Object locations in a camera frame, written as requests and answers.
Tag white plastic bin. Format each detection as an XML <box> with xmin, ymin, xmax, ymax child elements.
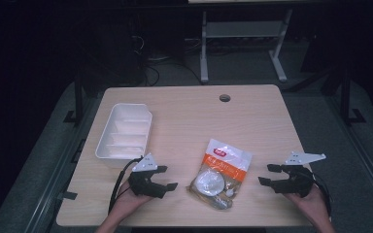
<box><xmin>94</xmin><ymin>102</ymin><xmax>153</xmax><ymax>169</ymax></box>

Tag clear packet with orange label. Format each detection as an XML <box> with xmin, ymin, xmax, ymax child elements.
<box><xmin>186</xmin><ymin>138</ymin><xmax>254</xmax><ymax>211</ymax></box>

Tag black metal stand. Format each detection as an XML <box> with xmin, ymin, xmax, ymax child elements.
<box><xmin>62</xmin><ymin>73</ymin><xmax>85</xmax><ymax>126</ymax></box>
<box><xmin>339</xmin><ymin>63</ymin><xmax>367</xmax><ymax>126</ymax></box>

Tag white metal desk frame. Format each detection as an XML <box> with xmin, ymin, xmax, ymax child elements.
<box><xmin>199</xmin><ymin>9</ymin><xmax>294</xmax><ymax>84</ymax></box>

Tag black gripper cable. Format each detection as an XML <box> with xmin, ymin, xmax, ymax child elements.
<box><xmin>307</xmin><ymin>170</ymin><xmax>334</xmax><ymax>218</ymax></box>
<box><xmin>108</xmin><ymin>155</ymin><xmax>144</xmax><ymax>215</ymax></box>

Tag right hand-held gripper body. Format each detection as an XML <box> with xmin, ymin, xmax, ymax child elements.
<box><xmin>272</xmin><ymin>151</ymin><xmax>327</xmax><ymax>199</ymax></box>

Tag black table edge bracket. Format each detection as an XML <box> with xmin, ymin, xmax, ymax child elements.
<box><xmin>57</xmin><ymin>190</ymin><xmax>79</xmax><ymax>201</ymax></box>

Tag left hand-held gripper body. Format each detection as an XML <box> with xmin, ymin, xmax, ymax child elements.
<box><xmin>127</xmin><ymin>152</ymin><xmax>168</xmax><ymax>199</ymax></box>

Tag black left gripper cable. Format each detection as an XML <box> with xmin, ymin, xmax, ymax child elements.
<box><xmin>108</xmin><ymin>155</ymin><xmax>144</xmax><ymax>215</ymax></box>

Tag black floor cables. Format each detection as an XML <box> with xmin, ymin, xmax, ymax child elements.
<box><xmin>130</xmin><ymin>34</ymin><xmax>206</xmax><ymax>87</ymax></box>

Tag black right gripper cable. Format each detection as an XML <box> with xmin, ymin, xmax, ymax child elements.
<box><xmin>307</xmin><ymin>170</ymin><xmax>334</xmax><ymax>218</ymax></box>

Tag person's right hand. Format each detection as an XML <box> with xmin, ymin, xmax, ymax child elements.
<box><xmin>284</xmin><ymin>184</ymin><xmax>333</xmax><ymax>226</ymax></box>

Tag person's left hand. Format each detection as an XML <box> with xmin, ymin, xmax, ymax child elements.
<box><xmin>109</xmin><ymin>180</ymin><xmax>153</xmax><ymax>223</ymax></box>

